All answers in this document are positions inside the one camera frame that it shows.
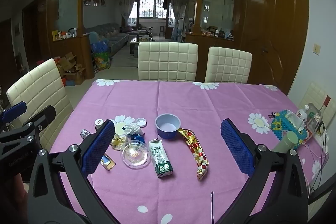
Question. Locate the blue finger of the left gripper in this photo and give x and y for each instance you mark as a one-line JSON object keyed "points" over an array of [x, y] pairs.
{"points": [[13, 112], [42, 119]]}

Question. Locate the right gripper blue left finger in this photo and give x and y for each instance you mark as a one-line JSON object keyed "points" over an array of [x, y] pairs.
{"points": [[97, 145]]}

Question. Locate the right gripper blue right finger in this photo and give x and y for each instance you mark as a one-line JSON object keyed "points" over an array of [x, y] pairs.
{"points": [[240, 145]]}

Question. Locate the silver foil blister pack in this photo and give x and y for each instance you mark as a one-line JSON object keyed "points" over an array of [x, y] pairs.
{"points": [[84, 133]]}

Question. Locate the brown medicine bottle white cap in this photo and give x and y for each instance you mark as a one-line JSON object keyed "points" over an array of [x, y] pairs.
{"points": [[98, 123]]}

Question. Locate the clear round plastic lid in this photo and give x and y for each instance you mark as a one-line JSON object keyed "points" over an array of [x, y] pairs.
{"points": [[135, 154]]}

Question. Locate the red gold checkered wrapper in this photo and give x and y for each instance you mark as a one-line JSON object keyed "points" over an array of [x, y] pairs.
{"points": [[197, 151]]}

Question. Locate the white tissue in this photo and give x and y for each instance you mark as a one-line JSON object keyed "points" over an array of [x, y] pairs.
{"points": [[131, 129]]}

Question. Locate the blue foil snack wrapper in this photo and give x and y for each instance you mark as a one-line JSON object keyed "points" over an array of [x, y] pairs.
{"points": [[137, 138]]}

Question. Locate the green white milk carton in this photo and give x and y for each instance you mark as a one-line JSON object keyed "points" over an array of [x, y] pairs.
{"points": [[161, 162]]}

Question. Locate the purple plastic cup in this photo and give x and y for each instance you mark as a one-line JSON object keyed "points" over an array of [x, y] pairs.
{"points": [[167, 125]]}

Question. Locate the cream chair at left side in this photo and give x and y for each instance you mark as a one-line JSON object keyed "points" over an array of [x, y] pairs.
{"points": [[39, 88]]}

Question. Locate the cream chair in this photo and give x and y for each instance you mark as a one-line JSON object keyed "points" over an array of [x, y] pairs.
{"points": [[39, 88], [226, 65], [167, 61]]}

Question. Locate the flat gold packet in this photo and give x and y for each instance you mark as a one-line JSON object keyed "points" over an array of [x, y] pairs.
{"points": [[107, 162]]}

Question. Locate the green cylinder bottle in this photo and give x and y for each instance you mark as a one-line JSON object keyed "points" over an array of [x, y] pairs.
{"points": [[288, 141]]}

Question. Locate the cardboard boxes pile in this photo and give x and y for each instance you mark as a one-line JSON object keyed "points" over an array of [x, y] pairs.
{"points": [[71, 72]]}

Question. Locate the beaded tissue box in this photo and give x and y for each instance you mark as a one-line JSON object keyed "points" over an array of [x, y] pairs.
{"points": [[286, 121]]}

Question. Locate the pink floral tablecloth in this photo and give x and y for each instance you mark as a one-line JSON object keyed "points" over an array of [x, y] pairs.
{"points": [[139, 195]]}

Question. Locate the colourful bag on floor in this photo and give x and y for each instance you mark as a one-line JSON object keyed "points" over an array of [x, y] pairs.
{"points": [[101, 54]]}

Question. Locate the cream chair far right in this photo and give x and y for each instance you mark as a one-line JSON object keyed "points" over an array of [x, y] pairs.
{"points": [[226, 65]]}

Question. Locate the grey sofa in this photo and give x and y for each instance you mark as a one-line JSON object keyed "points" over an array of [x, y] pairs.
{"points": [[109, 33]]}

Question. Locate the cream chair far middle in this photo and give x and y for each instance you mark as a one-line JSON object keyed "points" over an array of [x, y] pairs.
{"points": [[167, 61]]}

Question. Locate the coffee table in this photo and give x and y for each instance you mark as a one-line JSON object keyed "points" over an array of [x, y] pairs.
{"points": [[139, 36]]}

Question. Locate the wooden door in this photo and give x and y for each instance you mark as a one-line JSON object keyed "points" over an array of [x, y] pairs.
{"points": [[275, 33]]}

